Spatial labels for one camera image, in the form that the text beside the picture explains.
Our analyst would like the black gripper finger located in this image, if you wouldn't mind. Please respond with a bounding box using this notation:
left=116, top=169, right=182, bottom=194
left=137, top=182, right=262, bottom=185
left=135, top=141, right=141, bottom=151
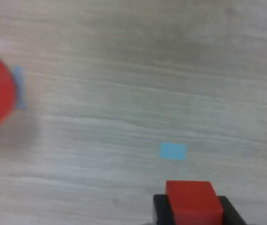
left=217, top=196, right=248, bottom=225
left=153, top=194, right=179, bottom=225

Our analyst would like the red cube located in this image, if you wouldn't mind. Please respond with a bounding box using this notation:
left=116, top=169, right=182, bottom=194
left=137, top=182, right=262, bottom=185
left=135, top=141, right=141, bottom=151
left=166, top=180, right=224, bottom=225

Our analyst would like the small blue tape piece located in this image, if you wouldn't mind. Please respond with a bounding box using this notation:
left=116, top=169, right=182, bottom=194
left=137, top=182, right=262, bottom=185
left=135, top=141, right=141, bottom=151
left=13, top=66, right=28, bottom=110
left=159, top=142, right=187, bottom=161

